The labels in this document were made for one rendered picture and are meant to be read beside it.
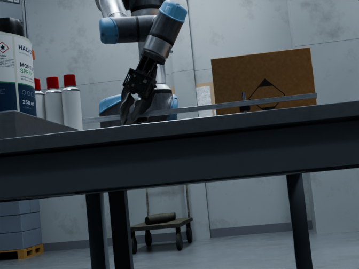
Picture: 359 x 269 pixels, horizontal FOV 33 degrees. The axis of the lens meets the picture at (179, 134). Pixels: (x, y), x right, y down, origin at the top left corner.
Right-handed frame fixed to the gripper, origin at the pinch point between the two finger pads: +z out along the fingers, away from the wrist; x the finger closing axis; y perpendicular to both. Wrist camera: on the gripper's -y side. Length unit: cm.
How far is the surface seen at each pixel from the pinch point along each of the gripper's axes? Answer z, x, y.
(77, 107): 1.7, -13.9, 1.7
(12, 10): -17, -49, -9
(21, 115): 6, 1, 75
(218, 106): -14.5, 21.5, -3.1
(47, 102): 3.8, -22.3, 1.9
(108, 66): -68, -216, -701
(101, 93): -28, -209, -702
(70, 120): 5.9, -13.9, 2.8
